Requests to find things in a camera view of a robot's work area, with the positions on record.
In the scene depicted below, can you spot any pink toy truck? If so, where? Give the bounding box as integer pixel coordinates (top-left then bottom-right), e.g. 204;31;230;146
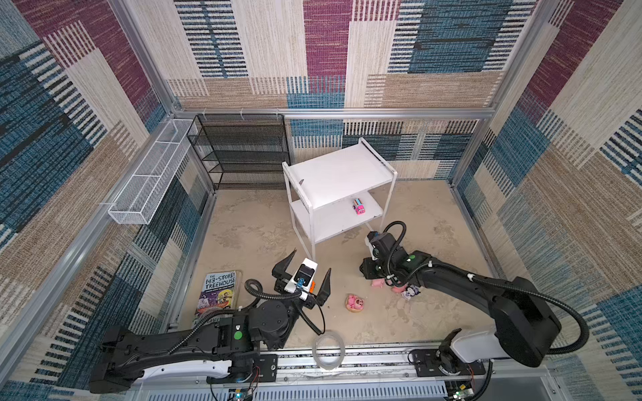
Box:
353;198;365;216

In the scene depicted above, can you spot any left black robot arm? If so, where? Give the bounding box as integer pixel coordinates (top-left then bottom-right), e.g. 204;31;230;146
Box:
89;255;331;394

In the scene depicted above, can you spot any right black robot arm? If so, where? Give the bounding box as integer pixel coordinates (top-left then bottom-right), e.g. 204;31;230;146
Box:
359;228;590;376

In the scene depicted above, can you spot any white two-tier shelf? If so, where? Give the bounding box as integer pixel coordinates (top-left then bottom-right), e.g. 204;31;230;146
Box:
282;137;398;262

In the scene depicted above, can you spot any pink pig toy right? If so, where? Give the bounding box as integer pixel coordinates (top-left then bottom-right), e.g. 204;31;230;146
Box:
371;279;386;288

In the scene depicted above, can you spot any pink round figure toy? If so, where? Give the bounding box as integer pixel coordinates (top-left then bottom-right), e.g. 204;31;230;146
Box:
391;284;408;293

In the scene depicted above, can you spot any pink bear donut toy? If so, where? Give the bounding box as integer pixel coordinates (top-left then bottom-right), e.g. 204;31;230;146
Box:
345;294;364;312

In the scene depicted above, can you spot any clear tape roll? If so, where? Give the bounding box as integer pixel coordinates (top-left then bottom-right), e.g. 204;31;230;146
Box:
311;330;346;371

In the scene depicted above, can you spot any black white kuromi figure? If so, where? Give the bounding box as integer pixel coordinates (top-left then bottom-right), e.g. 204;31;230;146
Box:
402;285;421;300

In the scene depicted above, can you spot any treehouse book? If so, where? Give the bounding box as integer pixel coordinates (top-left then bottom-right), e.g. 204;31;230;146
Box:
196;270;242;317

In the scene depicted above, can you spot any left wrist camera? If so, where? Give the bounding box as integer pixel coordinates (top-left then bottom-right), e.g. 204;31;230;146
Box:
284;258;318;300

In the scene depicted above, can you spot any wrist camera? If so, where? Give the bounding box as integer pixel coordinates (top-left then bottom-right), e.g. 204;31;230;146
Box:
365;231;386;260
284;258;318;300

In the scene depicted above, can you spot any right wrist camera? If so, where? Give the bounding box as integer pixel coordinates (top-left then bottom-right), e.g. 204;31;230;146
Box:
365;231;386;260

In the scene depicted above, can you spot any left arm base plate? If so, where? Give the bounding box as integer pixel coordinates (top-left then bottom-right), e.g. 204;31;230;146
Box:
207;354;279;385

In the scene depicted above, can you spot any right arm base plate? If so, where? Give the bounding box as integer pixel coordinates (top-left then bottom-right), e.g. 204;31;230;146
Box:
407;349;487;378

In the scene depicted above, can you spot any black wire rack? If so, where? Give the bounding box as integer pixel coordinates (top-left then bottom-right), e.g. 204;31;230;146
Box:
187;114;291;190

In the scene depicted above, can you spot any white wire basket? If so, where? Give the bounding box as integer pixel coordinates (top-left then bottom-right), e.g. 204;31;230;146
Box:
108;120;192;225

